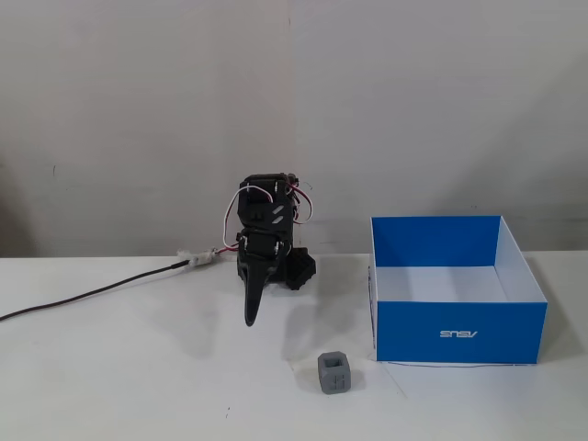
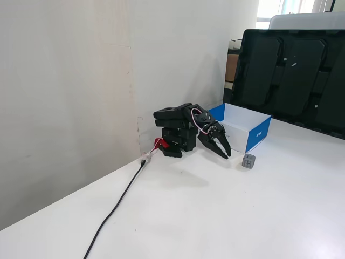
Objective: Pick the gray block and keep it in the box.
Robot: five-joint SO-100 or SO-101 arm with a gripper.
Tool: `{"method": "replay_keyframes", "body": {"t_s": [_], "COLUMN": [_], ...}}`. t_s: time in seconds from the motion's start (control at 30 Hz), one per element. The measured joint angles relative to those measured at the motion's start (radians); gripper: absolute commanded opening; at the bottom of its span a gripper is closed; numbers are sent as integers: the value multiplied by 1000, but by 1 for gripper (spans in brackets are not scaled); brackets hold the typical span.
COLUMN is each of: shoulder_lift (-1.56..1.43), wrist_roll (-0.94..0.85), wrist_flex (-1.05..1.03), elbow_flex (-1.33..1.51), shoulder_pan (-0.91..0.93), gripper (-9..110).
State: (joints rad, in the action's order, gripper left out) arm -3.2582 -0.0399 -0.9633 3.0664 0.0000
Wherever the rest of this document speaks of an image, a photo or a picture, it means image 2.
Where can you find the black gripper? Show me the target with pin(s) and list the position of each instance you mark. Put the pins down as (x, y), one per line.
(215, 134)

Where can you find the small gray block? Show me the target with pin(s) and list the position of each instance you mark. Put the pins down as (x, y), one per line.
(248, 161)

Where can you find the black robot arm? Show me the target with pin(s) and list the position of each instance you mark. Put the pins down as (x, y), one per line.
(175, 126)

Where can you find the blue and white cardboard box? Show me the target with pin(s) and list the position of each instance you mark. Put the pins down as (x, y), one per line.
(242, 129)

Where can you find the brown cardboard box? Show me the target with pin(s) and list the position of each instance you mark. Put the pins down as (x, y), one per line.
(231, 67)

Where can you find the red table clamp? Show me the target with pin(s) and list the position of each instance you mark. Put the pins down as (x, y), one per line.
(161, 143)

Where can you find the large black plastic tray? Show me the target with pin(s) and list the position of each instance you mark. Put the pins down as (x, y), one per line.
(291, 81)

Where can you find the white items on shelf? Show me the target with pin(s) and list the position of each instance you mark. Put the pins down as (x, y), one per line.
(235, 44)

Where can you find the bright window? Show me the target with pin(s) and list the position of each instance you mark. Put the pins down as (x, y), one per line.
(272, 8)

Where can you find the white plastic container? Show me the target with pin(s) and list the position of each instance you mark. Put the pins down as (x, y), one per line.
(304, 21)

